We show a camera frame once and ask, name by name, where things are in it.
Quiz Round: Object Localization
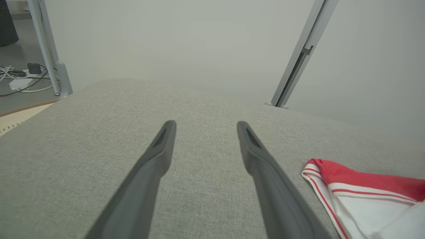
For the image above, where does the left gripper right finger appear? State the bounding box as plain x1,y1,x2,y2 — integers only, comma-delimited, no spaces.
236,120,333,239

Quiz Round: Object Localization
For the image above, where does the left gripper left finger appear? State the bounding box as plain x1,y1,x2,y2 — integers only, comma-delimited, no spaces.
84,120,177,239

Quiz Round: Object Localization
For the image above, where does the red white striped garment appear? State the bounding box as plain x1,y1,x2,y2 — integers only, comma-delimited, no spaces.
301,158,425,239

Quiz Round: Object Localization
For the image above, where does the beige patterned floor mat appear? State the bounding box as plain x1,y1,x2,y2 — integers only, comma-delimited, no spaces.
0,102,56,137

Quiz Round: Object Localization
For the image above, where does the grey partition post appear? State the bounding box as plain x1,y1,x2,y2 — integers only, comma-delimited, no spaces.
27,0,62,96
271,0,340,109

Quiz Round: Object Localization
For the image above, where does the white power strip with cables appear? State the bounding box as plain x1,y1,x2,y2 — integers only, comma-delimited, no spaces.
0,68,50,97

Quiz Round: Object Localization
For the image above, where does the white cable bundle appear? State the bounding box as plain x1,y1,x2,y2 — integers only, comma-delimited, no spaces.
0,65,16,81

